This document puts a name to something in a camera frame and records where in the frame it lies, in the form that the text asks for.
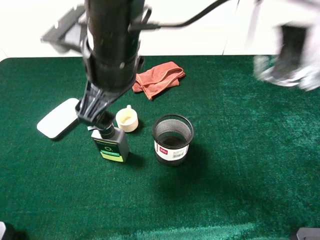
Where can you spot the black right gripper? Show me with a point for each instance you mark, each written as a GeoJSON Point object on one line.
{"type": "Point", "coordinates": [94, 103]}

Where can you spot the grey pump soap bottle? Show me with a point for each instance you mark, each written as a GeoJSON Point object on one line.
{"type": "Point", "coordinates": [111, 142]}

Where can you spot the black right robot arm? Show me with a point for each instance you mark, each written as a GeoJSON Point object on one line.
{"type": "Point", "coordinates": [99, 30]}

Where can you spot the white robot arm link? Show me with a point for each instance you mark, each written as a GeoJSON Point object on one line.
{"type": "Point", "coordinates": [297, 61]}

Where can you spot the cream plastic cup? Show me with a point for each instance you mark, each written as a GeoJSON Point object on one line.
{"type": "Point", "coordinates": [127, 119]}

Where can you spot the white glasses case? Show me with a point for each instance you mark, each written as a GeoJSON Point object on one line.
{"type": "Point", "coordinates": [59, 119]}

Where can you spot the rust orange folded cloth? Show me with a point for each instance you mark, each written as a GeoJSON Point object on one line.
{"type": "Point", "coordinates": [157, 79]}

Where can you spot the black mesh pen holder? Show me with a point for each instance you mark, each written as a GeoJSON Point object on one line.
{"type": "Point", "coordinates": [172, 135]}

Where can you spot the black base part left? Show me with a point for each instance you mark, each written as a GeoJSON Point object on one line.
{"type": "Point", "coordinates": [7, 231]}

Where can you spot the green velvet table cloth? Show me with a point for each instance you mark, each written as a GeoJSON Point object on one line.
{"type": "Point", "coordinates": [252, 170]}

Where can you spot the grey base part right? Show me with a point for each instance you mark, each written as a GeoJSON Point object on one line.
{"type": "Point", "coordinates": [308, 233]}

